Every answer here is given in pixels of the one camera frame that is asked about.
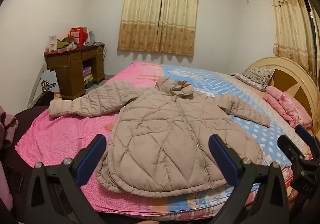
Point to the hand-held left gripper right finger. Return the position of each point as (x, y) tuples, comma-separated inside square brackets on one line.
[(223, 162)]

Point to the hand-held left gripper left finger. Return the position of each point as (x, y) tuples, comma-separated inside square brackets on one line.
[(91, 160)]

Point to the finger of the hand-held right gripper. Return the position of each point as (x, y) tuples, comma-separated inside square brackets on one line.
[(290, 150), (303, 136)]

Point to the beige quilted puffer jacket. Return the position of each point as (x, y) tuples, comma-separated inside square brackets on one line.
[(162, 139)]

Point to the person's right hand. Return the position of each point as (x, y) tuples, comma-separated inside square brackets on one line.
[(291, 197)]

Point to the bed with pink blue sheet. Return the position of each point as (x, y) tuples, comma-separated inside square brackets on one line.
[(67, 144)]

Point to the pink folded quilt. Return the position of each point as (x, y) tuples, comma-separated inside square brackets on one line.
[(287, 106)]

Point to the cream wooden headboard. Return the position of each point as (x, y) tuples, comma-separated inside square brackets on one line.
[(297, 81)]

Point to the dark bed base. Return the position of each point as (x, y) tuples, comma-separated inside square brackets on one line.
[(17, 164)]

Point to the patterned frilled pillow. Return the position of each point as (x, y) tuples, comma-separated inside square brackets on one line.
[(255, 77)]

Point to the stacked boxes under desk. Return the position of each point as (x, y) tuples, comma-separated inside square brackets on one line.
[(88, 77)]

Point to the white paper bag black print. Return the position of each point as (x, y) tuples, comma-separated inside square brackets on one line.
[(50, 82)]

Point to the brown wooden desk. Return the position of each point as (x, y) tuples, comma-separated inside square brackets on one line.
[(67, 74)]

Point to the pink garment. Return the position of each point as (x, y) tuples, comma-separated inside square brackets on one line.
[(6, 126)]

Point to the white leaning board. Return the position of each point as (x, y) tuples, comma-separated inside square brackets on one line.
[(36, 86)]

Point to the narrow beige window curtain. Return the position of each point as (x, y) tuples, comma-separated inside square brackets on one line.
[(290, 26)]

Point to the flat red box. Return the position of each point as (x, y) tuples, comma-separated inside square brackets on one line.
[(62, 50)]

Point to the green cloth bundle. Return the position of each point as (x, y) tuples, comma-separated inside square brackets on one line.
[(63, 44)]

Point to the white upright card box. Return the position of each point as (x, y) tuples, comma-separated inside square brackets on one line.
[(52, 43)]

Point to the teal bottle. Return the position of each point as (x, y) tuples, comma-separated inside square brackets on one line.
[(92, 37)]

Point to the red gift box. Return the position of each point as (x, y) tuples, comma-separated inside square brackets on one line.
[(78, 36)]

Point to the wide beige window curtain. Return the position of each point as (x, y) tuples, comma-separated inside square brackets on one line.
[(157, 14)]

